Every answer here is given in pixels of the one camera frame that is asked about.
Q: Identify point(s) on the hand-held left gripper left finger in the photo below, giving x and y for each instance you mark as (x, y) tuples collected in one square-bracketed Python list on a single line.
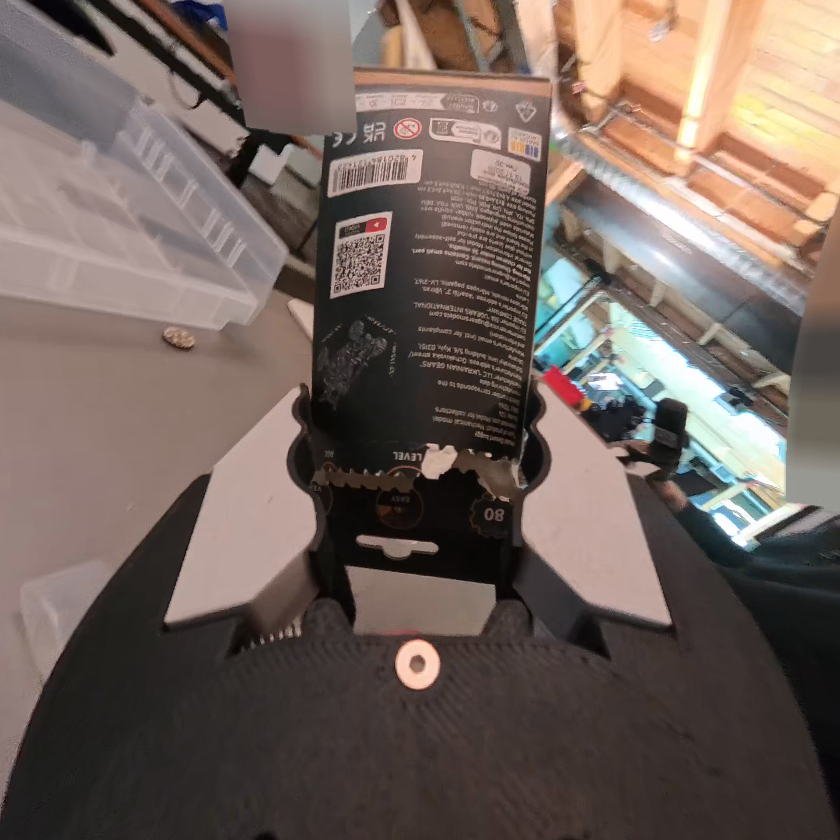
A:
[(243, 525)]

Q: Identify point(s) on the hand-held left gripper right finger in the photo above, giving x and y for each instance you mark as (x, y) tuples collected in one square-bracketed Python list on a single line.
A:
[(590, 525)]

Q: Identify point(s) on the black model kit box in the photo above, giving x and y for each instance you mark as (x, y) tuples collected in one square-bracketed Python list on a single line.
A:
[(426, 295)]

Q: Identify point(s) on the person's black-clothed body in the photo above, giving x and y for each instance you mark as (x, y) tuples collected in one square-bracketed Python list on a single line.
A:
[(787, 590)]

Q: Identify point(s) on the clear plastic bin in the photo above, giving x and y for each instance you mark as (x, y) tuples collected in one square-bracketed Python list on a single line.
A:
[(131, 216)]

